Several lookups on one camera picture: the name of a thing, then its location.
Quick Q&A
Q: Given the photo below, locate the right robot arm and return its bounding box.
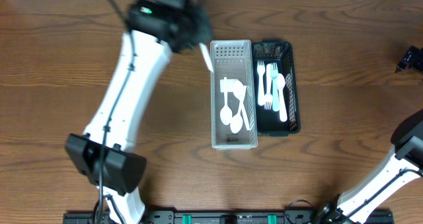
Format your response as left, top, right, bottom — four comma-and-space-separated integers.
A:
311, 110, 422, 223

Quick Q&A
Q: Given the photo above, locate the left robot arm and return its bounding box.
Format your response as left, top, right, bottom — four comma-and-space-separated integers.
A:
65, 0, 213, 223

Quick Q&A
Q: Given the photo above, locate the white plastic fork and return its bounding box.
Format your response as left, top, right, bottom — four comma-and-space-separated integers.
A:
264, 63, 272, 110
270, 63, 280, 112
257, 60, 266, 106

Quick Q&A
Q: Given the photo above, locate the white plastic spoon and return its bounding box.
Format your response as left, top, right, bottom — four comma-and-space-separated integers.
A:
277, 73, 288, 122
230, 80, 250, 133
230, 84, 246, 133
220, 77, 232, 126
199, 43, 214, 73

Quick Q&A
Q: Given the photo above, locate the black plastic basket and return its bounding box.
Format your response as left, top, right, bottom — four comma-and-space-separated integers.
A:
252, 40, 301, 137

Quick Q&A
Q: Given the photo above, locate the clear plastic basket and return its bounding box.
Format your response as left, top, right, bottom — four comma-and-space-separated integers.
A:
210, 40, 258, 150

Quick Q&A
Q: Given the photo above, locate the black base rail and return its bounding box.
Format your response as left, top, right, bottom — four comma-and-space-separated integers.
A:
62, 210, 395, 224

